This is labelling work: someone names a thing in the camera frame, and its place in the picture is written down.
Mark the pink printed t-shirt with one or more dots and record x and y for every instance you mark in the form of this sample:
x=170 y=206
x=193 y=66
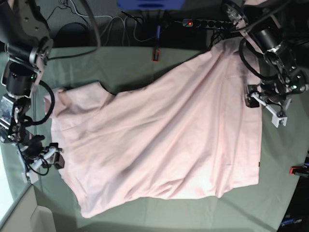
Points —
x=187 y=135

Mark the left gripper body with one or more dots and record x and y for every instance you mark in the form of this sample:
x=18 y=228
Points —
x=274 y=106

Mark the red black clamp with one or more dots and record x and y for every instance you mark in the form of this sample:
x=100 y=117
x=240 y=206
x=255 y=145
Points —
x=301 y=171
x=156 y=51

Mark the green table cloth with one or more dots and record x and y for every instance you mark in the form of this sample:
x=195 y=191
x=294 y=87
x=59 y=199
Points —
x=258 y=208

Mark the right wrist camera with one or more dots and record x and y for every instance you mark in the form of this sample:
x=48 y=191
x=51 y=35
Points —
x=30 y=177

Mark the black round stool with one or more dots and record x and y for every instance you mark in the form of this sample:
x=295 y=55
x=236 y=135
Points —
x=72 y=35

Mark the white cardboard box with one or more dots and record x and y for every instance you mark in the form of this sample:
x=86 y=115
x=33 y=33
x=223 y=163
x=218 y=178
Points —
x=25 y=215

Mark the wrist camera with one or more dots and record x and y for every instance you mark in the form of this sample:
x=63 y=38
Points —
x=30 y=177
x=279 y=120

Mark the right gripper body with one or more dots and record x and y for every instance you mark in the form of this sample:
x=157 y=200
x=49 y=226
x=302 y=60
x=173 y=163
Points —
x=41 y=157

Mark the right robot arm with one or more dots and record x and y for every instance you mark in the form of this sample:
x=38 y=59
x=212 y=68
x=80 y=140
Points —
x=26 y=37

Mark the red black clamp middle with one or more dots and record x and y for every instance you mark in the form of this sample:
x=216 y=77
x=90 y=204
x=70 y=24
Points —
x=156 y=51

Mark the red black clamp right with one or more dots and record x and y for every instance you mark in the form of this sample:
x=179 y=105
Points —
x=301 y=171

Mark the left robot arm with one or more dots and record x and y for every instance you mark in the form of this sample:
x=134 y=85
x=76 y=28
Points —
x=262 y=35

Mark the black power strip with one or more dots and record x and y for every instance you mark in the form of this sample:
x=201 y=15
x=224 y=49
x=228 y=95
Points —
x=207 y=24

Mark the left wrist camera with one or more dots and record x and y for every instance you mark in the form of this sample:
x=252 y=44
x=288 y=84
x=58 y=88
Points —
x=279 y=120

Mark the blue plastic box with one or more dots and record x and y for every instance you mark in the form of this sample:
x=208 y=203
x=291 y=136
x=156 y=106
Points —
x=150 y=4

